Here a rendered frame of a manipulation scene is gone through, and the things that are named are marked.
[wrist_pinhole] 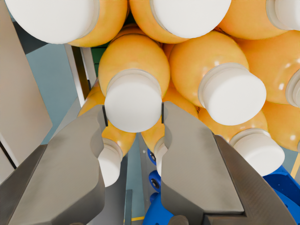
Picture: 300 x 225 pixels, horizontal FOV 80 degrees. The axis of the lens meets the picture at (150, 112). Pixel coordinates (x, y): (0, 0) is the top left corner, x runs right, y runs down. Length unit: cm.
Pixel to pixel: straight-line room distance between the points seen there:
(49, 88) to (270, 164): 139
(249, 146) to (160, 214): 21
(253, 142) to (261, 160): 2
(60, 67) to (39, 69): 14
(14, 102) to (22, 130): 3
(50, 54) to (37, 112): 113
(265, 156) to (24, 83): 23
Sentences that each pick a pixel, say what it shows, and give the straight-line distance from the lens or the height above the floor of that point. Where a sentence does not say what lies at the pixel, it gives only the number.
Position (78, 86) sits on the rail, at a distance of 25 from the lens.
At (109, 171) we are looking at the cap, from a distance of 16.
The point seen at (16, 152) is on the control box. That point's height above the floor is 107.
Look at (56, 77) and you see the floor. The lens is 140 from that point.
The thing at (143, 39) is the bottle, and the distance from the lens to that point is 17.
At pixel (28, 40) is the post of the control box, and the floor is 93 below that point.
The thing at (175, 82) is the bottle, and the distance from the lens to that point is 17.
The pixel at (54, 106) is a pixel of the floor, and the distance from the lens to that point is 151.
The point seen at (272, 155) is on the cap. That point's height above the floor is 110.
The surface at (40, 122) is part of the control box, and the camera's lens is 24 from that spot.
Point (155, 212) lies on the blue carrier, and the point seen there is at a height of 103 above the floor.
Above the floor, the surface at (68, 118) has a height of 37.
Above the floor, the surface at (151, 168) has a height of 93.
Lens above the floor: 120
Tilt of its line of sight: 58 degrees down
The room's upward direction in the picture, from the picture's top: 174 degrees clockwise
